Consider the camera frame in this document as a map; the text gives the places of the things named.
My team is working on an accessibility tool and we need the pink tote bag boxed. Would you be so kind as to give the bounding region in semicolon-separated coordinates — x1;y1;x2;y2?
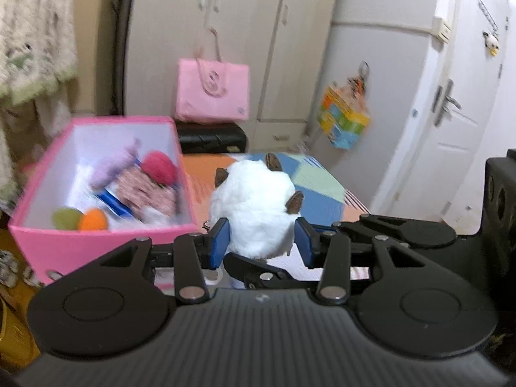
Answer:
173;28;250;124

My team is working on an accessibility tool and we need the orange sponge egg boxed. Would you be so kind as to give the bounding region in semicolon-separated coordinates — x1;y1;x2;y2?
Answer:
77;209;108;232

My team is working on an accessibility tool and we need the purple plush doll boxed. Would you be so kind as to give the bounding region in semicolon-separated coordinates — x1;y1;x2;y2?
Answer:
89;138;141;191

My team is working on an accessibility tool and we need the colourful paper gift bag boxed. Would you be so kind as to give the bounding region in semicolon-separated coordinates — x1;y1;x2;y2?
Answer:
317;61;371;151

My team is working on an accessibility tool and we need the pink floral fabric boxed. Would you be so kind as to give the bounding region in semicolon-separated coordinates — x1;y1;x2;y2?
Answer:
115;166;177;218

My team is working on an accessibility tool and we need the patchwork table cloth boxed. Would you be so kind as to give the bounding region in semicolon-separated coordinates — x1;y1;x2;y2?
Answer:
152;151;372;291

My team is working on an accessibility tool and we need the white plush toy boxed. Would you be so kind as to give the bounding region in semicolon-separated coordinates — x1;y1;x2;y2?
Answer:
208;153;304;262

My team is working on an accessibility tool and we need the white door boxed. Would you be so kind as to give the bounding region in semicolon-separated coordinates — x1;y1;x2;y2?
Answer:
386;0;511;221

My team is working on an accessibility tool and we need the cream knit cardigan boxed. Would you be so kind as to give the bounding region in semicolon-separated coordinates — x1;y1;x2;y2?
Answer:
1;0;78;206

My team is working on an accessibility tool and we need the blue wet wipes pack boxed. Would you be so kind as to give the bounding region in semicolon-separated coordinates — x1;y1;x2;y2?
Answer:
94;189;133;218

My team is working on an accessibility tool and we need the black suitcase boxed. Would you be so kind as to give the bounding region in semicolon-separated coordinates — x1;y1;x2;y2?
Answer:
176;122;247;155

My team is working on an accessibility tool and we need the beige wardrobe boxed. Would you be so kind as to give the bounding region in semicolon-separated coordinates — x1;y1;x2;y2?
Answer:
115;0;336;151

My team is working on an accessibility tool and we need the pink cardboard box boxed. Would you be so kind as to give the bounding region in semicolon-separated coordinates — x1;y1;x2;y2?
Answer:
9;116;198;284

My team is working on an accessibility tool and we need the green sponge egg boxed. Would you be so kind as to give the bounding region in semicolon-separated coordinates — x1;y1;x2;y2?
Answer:
52;207;83;231

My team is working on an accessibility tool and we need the pink fluffy plush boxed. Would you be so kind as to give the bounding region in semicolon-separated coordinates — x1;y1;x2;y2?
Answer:
140;150;178;186

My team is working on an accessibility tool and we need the yellow bin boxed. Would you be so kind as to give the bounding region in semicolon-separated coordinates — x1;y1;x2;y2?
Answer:
0;299;40;372

